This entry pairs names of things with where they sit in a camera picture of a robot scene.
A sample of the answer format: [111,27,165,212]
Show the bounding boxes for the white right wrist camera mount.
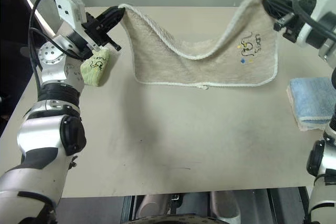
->
[296,0,336,48]

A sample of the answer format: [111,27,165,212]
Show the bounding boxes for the beige towel with embroidered logo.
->
[118,0,279,90]

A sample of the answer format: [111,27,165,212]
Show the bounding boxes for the folded blue towel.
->
[288,77,336,125]

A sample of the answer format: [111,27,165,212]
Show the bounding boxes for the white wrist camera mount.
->
[51,0,102,52]
[296,0,336,48]

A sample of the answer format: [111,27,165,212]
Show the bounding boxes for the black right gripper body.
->
[273,11,306,42]

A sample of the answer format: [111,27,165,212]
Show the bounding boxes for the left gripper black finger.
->
[98,6,125,23]
[100,10,125,30]

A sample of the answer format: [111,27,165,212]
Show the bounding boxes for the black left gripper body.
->
[81,13,122,51]

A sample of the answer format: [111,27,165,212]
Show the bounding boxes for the grey chair armrest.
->
[20,46,40,57]

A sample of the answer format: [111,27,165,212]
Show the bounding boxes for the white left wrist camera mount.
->
[51,0,102,52]

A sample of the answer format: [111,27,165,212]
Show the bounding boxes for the grey rounded cylinder shape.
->
[137,194,170,219]
[209,190,243,222]

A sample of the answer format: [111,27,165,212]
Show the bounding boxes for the black office chair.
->
[0,0,40,136]

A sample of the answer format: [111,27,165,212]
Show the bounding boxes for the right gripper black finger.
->
[262,0,289,21]
[270,0,294,14]

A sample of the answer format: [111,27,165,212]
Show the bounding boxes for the black dotted round shape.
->
[130,212,220,224]

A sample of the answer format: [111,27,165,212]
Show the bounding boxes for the folded green towel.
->
[79,48,111,88]

